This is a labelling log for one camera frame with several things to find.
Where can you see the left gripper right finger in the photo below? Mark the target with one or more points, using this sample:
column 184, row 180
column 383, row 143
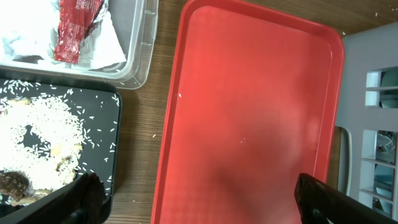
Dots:
column 319, row 203

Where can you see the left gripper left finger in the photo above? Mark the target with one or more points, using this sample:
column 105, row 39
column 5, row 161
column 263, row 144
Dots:
column 78, row 202

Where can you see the white napkin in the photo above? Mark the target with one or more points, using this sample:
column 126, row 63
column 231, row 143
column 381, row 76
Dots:
column 29, row 34

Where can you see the red sauce packet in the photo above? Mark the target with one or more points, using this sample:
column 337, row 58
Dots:
column 76, row 17

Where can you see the light blue bowl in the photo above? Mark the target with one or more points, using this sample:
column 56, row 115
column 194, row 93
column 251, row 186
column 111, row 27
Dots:
column 383, row 186

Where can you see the black food waste tray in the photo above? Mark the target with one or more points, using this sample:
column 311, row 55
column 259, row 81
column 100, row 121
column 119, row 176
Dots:
column 55, row 133

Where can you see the grey dishwasher rack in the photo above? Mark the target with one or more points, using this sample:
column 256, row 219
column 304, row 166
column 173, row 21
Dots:
column 367, row 113

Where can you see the clear plastic waste bin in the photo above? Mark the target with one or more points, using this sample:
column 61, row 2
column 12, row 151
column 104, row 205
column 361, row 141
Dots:
column 135, row 24

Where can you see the red serving tray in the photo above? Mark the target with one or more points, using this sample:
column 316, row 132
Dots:
column 252, row 105

